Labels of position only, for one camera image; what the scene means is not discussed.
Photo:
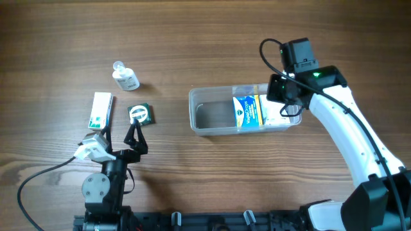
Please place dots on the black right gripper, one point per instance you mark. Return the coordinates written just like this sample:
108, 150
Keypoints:
276, 88

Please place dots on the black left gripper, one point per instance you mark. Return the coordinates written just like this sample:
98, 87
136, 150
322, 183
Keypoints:
125, 154

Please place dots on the white green Panadol box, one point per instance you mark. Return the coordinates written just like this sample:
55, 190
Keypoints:
101, 110

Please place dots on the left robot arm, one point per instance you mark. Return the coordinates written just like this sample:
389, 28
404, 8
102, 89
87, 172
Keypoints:
104, 191

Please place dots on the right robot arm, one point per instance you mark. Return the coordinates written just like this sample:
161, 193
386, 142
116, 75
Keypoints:
381, 196

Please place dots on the clear plastic container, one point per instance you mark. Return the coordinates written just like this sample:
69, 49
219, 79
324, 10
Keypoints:
211, 110

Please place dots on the white medicine box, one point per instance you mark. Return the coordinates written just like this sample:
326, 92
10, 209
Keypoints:
271, 112

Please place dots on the green Zam-Buk tin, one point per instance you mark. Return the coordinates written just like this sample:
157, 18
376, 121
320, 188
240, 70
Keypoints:
141, 113

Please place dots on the blue VapoDrops box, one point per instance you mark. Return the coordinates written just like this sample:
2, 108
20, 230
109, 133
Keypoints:
247, 111

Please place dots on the white Calamol lotion bottle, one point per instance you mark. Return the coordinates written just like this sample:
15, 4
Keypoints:
125, 77

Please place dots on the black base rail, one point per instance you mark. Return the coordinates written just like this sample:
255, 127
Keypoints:
275, 220

